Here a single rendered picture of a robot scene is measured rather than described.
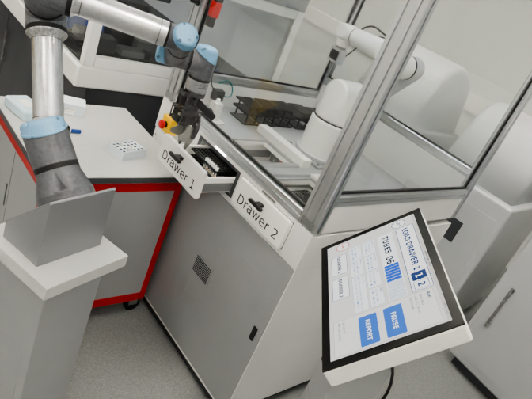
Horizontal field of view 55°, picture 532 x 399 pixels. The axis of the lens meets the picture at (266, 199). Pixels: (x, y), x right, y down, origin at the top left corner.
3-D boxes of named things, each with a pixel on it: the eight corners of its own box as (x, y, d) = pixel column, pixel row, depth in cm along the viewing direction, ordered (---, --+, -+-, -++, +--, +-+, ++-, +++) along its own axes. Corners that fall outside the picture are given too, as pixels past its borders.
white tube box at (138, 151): (121, 161, 199) (123, 153, 198) (107, 150, 202) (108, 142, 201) (144, 157, 210) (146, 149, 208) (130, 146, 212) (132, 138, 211)
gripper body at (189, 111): (168, 116, 178) (176, 84, 173) (188, 118, 184) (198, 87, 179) (178, 127, 174) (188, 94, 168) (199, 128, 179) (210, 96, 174)
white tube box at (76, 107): (51, 112, 214) (54, 100, 211) (52, 103, 220) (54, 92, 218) (83, 118, 219) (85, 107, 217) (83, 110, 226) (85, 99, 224)
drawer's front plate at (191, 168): (194, 199, 183) (204, 172, 178) (157, 157, 200) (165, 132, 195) (198, 199, 184) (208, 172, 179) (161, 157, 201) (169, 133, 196)
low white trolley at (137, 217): (9, 341, 202) (43, 177, 170) (-30, 245, 239) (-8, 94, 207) (141, 313, 242) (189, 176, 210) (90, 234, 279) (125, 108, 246)
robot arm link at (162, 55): (163, 29, 158) (198, 39, 162) (157, 42, 168) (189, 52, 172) (158, 53, 157) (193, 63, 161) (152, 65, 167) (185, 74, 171)
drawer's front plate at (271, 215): (277, 249, 174) (290, 223, 170) (230, 202, 191) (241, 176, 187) (281, 249, 175) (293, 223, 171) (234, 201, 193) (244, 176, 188)
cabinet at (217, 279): (218, 428, 204) (296, 272, 170) (112, 264, 265) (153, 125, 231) (362, 366, 269) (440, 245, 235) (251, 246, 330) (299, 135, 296)
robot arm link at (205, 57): (194, 39, 169) (218, 47, 172) (184, 70, 174) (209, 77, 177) (196, 46, 162) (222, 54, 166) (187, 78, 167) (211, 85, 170)
